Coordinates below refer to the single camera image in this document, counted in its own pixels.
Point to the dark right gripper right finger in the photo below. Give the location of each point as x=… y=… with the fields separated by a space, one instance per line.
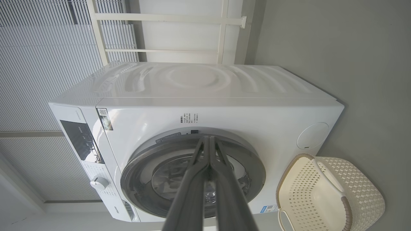
x=229 y=199

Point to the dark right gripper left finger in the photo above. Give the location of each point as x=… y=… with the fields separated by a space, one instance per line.
x=189 y=199

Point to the round black glass washer door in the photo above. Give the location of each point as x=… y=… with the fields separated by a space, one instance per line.
x=141 y=179

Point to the white plastic control knob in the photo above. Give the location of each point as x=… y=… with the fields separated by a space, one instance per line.
x=99 y=183

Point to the white front-load washing machine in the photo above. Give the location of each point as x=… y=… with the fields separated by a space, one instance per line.
x=257 y=102

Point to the black glossy display panel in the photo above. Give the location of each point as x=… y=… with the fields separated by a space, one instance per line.
x=80 y=141

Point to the blue energy label sticker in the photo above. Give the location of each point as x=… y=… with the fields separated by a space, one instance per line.
x=269 y=208

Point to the grey warning sticker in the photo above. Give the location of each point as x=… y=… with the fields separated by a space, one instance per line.
x=168 y=138

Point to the small printed text label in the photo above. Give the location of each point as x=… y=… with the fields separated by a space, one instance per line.
x=188 y=118

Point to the cream perforated laundry basket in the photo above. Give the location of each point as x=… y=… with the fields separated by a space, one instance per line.
x=324 y=195

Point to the round white filter cover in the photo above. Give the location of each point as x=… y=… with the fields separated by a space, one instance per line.
x=313 y=135

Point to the QR code sticker strip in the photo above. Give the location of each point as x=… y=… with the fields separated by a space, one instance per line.
x=105 y=119

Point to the white window blinds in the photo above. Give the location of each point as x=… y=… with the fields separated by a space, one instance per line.
x=48 y=64

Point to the white metal rack frame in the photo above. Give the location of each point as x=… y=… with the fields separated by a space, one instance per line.
x=167 y=17

